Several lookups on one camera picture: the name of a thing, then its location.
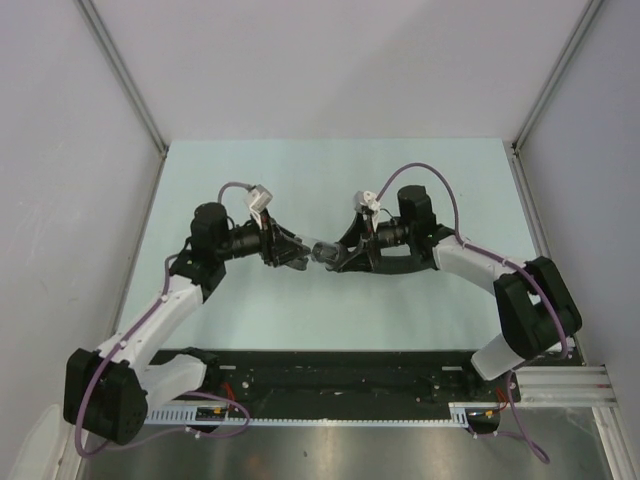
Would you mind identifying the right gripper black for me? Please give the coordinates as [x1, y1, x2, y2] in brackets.
[335, 211, 414, 273]

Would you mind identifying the right aluminium corner post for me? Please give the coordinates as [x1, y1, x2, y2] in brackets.
[512, 0, 606, 151]

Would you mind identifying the clear plastic elbow fitting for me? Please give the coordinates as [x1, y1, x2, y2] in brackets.
[294, 235, 341, 271]

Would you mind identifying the black corrugated hose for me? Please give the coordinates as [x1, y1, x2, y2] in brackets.
[312, 239, 441, 276]

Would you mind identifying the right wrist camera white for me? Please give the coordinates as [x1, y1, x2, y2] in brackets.
[353, 191, 381, 215]

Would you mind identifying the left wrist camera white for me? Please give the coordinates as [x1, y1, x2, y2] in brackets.
[244, 184, 273, 213]

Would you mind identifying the aluminium corner post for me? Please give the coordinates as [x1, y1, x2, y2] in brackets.
[512, 0, 606, 151]
[74, 0, 169, 156]

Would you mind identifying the left aluminium corner post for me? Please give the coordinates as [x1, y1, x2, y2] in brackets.
[74, 0, 169, 156]

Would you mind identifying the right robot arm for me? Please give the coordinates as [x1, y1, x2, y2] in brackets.
[312, 185, 582, 401]

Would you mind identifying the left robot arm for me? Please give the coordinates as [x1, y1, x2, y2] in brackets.
[63, 202, 310, 446]

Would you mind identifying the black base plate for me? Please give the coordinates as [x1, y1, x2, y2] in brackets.
[152, 348, 517, 405]

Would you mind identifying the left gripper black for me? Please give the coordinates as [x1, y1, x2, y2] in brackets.
[216, 209, 310, 269]

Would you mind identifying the grey slotted cable duct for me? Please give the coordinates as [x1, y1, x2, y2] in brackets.
[144, 402, 502, 428]

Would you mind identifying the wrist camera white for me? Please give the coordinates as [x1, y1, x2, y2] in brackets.
[353, 191, 381, 215]
[244, 184, 273, 213]

